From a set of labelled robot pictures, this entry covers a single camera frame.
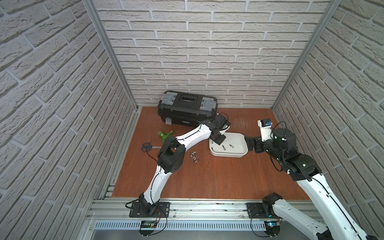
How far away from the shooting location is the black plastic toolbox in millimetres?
969

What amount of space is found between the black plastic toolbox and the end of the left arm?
16 cm

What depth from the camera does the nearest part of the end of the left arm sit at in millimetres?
700
